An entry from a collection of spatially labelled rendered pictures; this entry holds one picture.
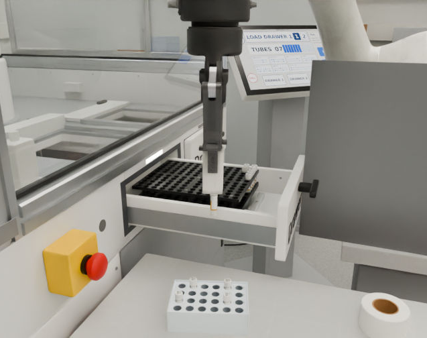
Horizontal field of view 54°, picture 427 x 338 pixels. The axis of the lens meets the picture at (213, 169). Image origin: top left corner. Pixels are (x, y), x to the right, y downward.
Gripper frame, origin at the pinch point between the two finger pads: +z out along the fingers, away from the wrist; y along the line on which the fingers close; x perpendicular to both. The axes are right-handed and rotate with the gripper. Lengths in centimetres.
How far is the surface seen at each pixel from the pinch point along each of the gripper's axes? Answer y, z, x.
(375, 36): -350, -12, 130
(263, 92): -96, 3, 13
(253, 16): -182, -25, 11
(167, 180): -21.6, 10.3, -10.6
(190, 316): 6.7, 21.4, -2.9
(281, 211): -4.7, 8.7, 11.2
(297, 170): -21.8, 7.2, 16.1
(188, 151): -42.7, 10.3, -8.6
